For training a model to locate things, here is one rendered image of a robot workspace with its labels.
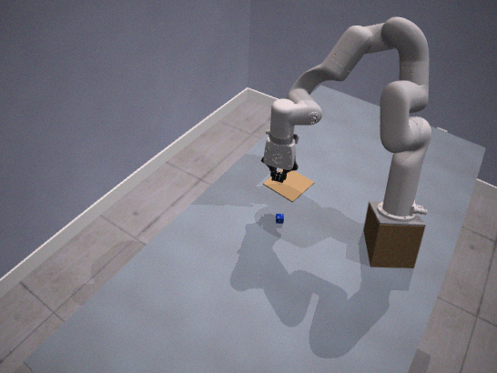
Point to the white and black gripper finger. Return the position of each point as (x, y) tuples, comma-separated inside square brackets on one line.
[(272, 170), (284, 172)]

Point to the tan flat mat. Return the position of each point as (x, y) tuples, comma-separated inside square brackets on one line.
[(291, 188)]

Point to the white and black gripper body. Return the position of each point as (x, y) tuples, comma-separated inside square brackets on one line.
[(280, 156)]

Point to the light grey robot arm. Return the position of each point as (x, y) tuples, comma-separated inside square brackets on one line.
[(398, 133)]

